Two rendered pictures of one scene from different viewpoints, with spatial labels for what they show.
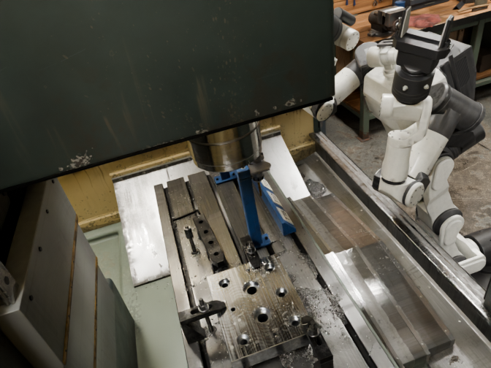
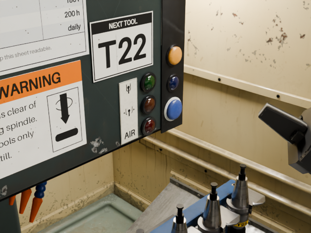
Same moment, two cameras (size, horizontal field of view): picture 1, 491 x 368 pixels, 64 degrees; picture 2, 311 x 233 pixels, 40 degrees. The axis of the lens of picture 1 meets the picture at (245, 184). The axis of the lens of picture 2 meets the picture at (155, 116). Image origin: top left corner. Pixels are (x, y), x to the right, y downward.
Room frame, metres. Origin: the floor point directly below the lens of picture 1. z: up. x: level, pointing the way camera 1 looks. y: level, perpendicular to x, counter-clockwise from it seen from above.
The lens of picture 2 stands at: (0.74, -0.58, 1.84)
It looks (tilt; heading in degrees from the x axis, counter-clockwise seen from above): 24 degrees down; 55
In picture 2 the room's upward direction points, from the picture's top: straight up
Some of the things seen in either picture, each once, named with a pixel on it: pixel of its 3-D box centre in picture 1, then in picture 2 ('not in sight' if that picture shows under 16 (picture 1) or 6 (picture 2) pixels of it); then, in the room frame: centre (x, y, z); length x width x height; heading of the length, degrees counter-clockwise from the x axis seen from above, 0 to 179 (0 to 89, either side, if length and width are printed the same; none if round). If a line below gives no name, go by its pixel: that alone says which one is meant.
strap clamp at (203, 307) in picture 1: (204, 316); not in sight; (0.69, 0.18, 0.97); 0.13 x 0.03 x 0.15; 101
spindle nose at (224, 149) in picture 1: (222, 129); not in sight; (0.75, 0.03, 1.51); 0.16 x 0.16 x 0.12
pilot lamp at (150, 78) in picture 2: not in sight; (149, 82); (1.03, -0.13, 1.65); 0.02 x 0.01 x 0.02; 11
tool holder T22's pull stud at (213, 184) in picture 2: not in sight; (213, 190); (1.29, 0.00, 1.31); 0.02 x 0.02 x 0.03
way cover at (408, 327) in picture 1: (346, 261); not in sight; (1.02, -0.33, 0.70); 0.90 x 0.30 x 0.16; 11
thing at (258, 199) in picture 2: not in sight; (251, 197); (1.45, 0.03, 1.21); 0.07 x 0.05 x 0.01; 101
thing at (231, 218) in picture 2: not in sight; (225, 216); (1.34, 0.01, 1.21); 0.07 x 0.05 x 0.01; 101
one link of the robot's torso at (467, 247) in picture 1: (454, 255); not in sight; (1.28, -0.97, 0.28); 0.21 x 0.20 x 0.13; 101
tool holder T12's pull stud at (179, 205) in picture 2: not in sight; (179, 212); (1.18, -0.02, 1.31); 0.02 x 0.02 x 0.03
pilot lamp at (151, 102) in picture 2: not in sight; (149, 104); (1.03, -0.13, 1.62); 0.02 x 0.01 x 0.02; 11
